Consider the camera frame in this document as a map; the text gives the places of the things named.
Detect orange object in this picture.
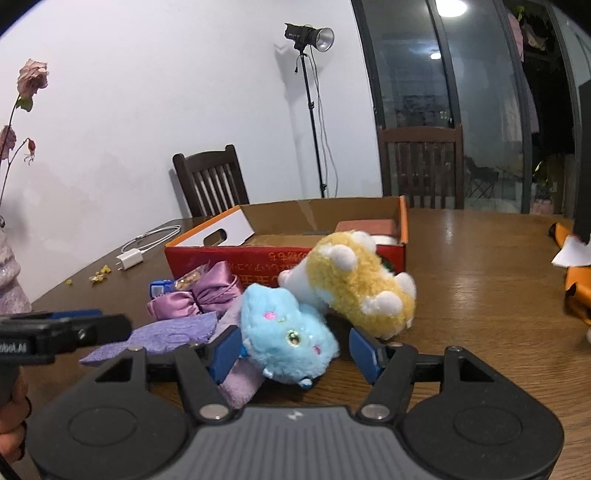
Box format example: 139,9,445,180
549,222,591,329

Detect white charger cable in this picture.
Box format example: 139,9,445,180
121,224,182,254

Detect dried pink roses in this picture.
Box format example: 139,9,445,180
0,59,49,217

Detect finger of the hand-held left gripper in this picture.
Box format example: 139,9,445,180
46,309,103,320
69,315,133,348

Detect purple satin pouch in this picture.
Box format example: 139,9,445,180
147,261,244,320

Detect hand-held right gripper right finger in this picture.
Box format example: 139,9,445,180
348,325,497,423

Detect white paper sheet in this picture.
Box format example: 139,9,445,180
551,235,591,268

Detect white charger plug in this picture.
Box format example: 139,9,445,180
115,249,144,273

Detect dark wooden slatted chair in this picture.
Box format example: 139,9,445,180
378,124,465,210
172,144,250,218

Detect yellow white plush toy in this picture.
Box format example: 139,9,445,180
278,231,417,341

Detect light blue plush toy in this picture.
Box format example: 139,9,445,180
240,282,341,391

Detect clear snack packet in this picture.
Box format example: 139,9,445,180
174,271,205,292

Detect yellow crumbs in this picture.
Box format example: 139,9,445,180
67,264,113,285

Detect black light stand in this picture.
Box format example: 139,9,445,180
295,50,334,199

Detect pale lilac vase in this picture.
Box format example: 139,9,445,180
0,216,33,315

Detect small blue object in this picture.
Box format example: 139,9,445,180
148,279,177,299

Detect glass sliding door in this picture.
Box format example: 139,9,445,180
351,0,580,214

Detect black studio light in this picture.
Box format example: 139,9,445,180
284,22,335,52

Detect pale lilac cloth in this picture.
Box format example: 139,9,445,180
210,295,265,410

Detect person's left hand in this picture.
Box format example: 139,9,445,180
0,369,31,462

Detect reddish brown block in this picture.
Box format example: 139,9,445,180
333,218,399,239

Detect red orange cardboard box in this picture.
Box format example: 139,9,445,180
165,196,410,291

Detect hanging pink clothes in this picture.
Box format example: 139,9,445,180
507,13,549,63

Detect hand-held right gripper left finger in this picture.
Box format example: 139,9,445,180
95,329,245,423

